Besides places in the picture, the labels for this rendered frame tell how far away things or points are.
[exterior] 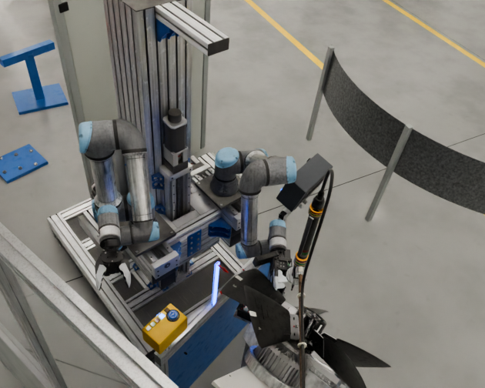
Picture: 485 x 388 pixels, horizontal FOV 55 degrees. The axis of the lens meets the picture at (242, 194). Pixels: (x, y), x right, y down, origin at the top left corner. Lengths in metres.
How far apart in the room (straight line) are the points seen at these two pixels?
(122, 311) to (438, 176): 2.25
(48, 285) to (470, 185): 2.93
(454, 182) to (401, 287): 0.84
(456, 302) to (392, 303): 0.48
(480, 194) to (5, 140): 3.83
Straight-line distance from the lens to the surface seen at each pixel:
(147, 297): 3.00
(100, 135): 1.80
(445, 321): 3.61
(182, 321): 1.96
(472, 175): 3.39
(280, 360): 1.80
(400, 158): 3.50
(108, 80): 3.11
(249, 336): 2.05
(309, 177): 2.30
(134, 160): 1.82
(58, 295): 0.91
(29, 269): 0.95
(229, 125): 4.55
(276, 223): 2.09
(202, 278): 3.09
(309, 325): 1.80
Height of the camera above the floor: 2.80
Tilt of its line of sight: 46 degrees down
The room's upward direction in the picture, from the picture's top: 7 degrees clockwise
